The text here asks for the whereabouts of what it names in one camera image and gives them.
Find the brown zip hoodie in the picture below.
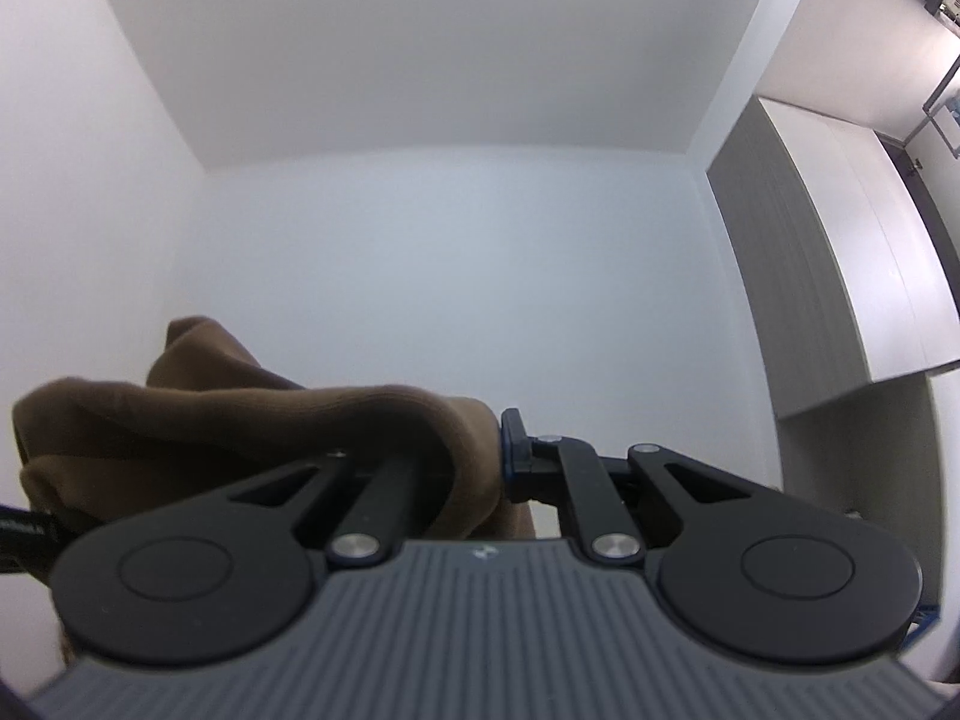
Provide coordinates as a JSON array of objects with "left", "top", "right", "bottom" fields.
[{"left": 10, "top": 313, "right": 539, "bottom": 680}]

